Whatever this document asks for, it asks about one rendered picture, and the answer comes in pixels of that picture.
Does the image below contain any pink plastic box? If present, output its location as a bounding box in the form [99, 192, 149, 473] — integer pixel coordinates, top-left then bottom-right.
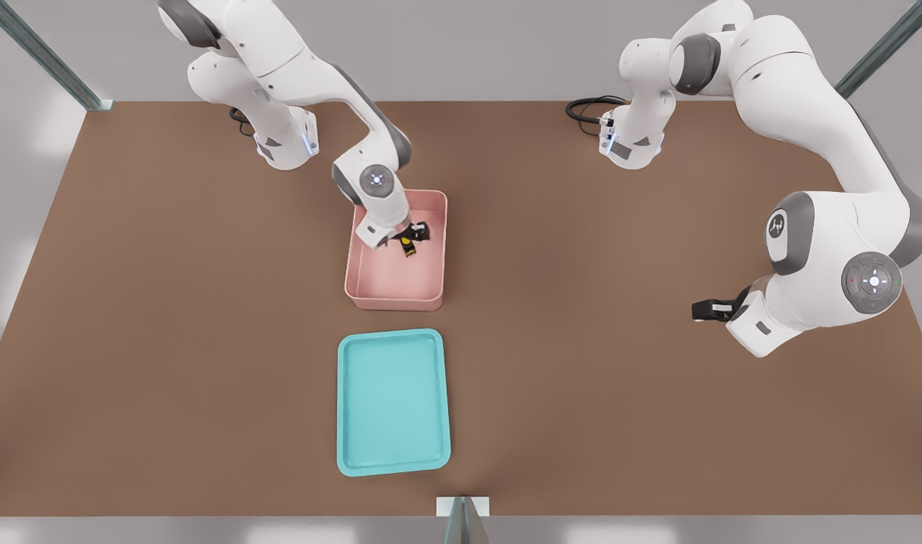
[345, 190, 448, 311]

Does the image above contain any pale blue-green tray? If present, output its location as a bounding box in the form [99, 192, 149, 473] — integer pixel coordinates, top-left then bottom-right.
[336, 328, 452, 478]

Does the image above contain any silver frame post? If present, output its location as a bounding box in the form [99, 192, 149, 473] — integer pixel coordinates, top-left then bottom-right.
[834, 0, 922, 100]
[436, 496, 490, 544]
[0, 0, 113, 112]

